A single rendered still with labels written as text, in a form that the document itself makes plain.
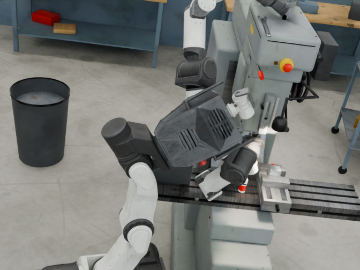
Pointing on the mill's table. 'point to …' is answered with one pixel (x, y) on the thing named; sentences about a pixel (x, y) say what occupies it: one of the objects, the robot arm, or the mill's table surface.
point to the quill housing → (257, 91)
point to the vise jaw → (275, 181)
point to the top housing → (282, 38)
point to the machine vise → (264, 199)
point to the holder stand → (174, 174)
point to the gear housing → (268, 73)
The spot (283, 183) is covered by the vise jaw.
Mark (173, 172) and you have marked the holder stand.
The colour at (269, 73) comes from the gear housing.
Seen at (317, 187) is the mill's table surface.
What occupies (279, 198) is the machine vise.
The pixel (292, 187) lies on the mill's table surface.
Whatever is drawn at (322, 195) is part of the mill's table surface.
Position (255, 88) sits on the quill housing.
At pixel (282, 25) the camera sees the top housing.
